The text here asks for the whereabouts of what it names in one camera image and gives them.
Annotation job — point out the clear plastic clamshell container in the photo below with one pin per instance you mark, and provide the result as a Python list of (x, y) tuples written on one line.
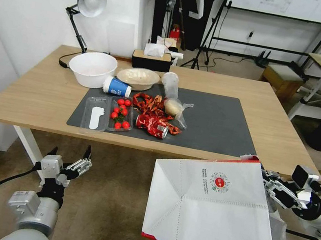
[(104, 105)]

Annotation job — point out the white table leg frame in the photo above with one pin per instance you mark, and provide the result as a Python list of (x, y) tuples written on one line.
[(28, 146)]

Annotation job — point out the black tripod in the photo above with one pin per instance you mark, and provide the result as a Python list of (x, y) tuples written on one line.
[(203, 43)]

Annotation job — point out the blue white paper cup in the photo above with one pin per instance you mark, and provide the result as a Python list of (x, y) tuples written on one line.
[(118, 87)]

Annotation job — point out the black wooden-lid tissue box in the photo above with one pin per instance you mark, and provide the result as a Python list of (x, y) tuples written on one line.
[(151, 62)]

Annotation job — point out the wooden stool grey cushion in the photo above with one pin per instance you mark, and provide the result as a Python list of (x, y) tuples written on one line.
[(282, 78)]

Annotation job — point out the red cherry tomato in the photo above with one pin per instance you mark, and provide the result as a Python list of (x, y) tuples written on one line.
[(122, 107), (126, 125), (116, 110), (124, 112), (118, 125), (127, 102), (114, 115), (121, 101)]

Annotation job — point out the bun in clear bag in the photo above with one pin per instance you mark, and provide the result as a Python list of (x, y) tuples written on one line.
[(172, 107)]

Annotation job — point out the white red paper delivery bag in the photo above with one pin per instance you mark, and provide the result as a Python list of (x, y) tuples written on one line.
[(209, 215)]

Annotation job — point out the red canister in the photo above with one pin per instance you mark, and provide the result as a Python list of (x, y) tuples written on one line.
[(176, 32)]

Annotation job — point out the dark grey desk mat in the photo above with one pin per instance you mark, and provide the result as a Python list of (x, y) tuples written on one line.
[(215, 123)]

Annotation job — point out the white tissue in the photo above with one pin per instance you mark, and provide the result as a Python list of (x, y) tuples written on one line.
[(153, 50)]

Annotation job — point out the large white bowl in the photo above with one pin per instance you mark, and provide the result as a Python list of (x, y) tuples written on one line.
[(93, 69)]

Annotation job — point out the black wifi router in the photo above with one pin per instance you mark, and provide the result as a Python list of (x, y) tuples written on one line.
[(263, 56)]

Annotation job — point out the black desk lamp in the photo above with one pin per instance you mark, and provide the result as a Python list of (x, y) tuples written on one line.
[(91, 0)]

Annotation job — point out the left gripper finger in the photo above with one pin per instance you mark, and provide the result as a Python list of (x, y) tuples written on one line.
[(81, 164), (53, 151)]

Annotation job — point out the red crayfish shell pile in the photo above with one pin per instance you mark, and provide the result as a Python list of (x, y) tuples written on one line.
[(149, 103)]

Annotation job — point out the clear plastic cup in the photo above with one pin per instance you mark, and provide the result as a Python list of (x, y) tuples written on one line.
[(170, 84)]

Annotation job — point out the beige lidded takeout bowl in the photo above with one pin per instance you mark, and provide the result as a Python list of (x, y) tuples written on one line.
[(138, 76)]

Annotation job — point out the whiteboard on black stand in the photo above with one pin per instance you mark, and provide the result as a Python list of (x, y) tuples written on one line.
[(286, 4)]

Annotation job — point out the crushed red drink can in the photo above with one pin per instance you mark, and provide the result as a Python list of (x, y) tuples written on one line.
[(151, 126)]

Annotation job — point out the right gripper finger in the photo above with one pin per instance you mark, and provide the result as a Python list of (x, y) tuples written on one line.
[(284, 200), (279, 183)]

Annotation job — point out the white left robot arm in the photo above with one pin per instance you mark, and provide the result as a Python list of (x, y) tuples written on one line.
[(34, 218)]

